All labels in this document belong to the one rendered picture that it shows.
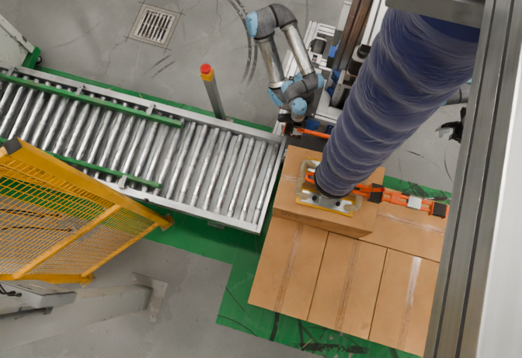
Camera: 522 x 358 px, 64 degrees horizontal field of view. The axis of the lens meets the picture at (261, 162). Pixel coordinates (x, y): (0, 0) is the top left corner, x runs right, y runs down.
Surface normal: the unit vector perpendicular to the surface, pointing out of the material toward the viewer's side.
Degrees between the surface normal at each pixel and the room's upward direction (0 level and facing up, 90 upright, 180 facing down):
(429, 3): 90
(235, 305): 0
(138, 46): 0
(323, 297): 0
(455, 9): 90
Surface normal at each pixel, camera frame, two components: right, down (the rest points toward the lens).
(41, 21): -0.02, -0.26
